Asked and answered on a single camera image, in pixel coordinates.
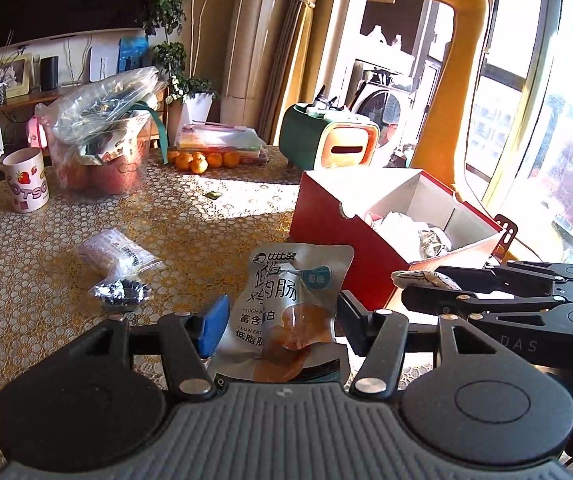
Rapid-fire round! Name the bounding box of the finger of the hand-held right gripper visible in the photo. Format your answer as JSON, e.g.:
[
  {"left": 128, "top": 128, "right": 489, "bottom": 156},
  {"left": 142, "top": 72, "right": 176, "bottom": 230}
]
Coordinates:
[
  {"left": 401, "top": 285, "right": 567, "bottom": 323},
  {"left": 434, "top": 261, "right": 565, "bottom": 293}
]

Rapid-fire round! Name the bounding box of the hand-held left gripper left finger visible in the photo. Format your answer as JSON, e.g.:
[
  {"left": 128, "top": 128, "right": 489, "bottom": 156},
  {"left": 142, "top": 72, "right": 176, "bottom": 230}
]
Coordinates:
[{"left": 74, "top": 294, "right": 231, "bottom": 403}]

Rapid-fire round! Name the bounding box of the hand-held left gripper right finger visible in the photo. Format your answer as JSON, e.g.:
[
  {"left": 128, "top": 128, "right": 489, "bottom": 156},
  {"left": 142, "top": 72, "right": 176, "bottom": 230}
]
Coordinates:
[{"left": 337, "top": 290, "right": 505, "bottom": 403}]

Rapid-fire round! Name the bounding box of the white painted stone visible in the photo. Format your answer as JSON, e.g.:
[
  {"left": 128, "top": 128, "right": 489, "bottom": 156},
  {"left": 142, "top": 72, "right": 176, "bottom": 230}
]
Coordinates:
[{"left": 391, "top": 270, "right": 462, "bottom": 291}]

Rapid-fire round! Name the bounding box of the silver snack packet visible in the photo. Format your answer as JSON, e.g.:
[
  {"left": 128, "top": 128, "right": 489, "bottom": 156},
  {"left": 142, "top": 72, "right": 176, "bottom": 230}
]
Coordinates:
[{"left": 208, "top": 244, "right": 356, "bottom": 383}]

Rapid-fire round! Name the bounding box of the red cardboard box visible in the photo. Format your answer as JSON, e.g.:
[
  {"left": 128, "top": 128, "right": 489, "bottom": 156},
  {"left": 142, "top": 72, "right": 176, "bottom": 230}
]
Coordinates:
[{"left": 289, "top": 167, "right": 517, "bottom": 311}]

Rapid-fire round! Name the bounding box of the patterned cloth desktop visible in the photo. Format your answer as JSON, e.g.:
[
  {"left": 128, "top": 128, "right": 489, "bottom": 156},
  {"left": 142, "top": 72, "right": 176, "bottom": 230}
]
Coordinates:
[{"left": 0, "top": 144, "right": 447, "bottom": 461}]

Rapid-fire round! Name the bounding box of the crumpled silver wrapper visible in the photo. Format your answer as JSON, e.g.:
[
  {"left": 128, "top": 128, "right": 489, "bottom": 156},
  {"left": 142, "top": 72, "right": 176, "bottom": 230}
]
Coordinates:
[{"left": 417, "top": 227, "right": 453, "bottom": 260}]

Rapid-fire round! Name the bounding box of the clear zip bag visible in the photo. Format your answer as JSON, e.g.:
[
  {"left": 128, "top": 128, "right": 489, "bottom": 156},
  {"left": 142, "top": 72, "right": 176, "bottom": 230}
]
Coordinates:
[{"left": 75, "top": 228, "right": 164, "bottom": 281}]

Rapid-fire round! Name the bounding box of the large glass window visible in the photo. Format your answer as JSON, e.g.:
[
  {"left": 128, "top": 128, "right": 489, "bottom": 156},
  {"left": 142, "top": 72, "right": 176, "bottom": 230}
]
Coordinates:
[{"left": 467, "top": 0, "right": 573, "bottom": 271}]

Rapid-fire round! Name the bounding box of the clear plastic storage tub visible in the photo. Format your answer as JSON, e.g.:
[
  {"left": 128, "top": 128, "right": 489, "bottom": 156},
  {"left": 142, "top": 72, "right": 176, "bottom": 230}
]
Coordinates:
[{"left": 41, "top": 110, "right": 153, "bottom": 197}]

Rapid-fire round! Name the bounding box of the yellow giraffe plush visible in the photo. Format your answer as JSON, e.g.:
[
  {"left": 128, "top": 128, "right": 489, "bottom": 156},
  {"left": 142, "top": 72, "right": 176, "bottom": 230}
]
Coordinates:
[{"left": 414, "top": 0, "right": 502, "bottom": 201}]

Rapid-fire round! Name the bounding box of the washing machine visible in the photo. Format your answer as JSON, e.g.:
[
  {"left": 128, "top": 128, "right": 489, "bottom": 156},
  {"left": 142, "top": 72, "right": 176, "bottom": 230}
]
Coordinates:
[{"left": 349, "top": 77, "right": 417, "bottom": 141}]

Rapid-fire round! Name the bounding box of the wooden drawer cabinet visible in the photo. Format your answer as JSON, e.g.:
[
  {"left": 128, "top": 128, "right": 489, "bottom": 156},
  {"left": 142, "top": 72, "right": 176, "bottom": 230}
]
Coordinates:
[{"left": 144, "top": 92, "right": 172, "bottom": 150}]

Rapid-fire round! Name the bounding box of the potted tree white pot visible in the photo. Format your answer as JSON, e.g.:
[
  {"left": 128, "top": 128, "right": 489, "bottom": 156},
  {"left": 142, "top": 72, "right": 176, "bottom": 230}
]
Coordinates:
[{"left": 141, "top": 0, "right": 237, "bottom": 125}]

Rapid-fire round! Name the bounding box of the white strawberry print mug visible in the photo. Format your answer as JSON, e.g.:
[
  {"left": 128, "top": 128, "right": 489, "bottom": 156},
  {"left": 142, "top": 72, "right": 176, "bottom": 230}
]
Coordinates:
[{"left": 0, "top": 147, "right": 50, "bottom": 214}]

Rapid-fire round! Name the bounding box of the crumpled clear plastic bag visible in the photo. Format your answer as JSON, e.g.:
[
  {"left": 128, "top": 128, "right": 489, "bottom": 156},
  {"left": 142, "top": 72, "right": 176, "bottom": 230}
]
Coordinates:
[{"left": 34, "top": 66, "right": 167, "bottom": 146}]

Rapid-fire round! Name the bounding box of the beige curtain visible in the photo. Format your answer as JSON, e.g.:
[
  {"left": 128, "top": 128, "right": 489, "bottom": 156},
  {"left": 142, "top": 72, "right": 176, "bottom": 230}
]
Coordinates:
[{"left": 261, "top": 0, "right": 332, "bottom": 146}]

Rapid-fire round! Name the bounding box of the blue picture box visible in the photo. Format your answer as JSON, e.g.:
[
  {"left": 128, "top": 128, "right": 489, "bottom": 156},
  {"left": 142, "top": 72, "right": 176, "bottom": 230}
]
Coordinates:
[{"left": 118, "top": 37, "right": 150, "bottom": 73}]

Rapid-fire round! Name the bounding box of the white flat device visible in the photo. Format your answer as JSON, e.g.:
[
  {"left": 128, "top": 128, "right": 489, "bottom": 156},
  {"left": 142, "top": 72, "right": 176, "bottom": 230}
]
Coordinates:
[{"left": 89, "top": 45, "right": 117, "bottom": 82}]

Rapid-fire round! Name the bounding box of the dark wooden sideboard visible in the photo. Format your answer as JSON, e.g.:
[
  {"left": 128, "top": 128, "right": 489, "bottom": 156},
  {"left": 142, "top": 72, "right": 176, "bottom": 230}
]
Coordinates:
[{"left": 0, "top": 85, "right": 67, "bottom": 181}]

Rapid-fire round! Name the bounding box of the black speaker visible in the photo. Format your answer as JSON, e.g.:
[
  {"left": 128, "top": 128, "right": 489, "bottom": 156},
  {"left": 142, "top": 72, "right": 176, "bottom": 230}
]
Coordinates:
[{"left": 40, "top": 56, "right": 60, "bottom": 91}]

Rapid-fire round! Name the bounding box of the black television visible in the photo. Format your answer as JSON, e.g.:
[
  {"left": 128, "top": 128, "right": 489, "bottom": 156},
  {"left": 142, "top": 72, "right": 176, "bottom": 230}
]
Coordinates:
[{"left": 0, "top": 0, "right": 167, "bottom": 51}]

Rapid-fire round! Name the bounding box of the green strap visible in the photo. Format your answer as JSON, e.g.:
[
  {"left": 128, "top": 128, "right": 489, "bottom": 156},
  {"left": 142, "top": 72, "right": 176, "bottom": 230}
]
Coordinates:
[{"left": 134, "top": 102, "right": 170, "bottom": 165}]

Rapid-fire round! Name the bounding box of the cream photo frame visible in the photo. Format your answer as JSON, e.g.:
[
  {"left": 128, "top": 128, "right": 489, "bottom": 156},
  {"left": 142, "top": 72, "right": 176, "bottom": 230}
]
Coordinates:
[{"left": 0, "top": 52, "right": 34, "bottom": 98}]

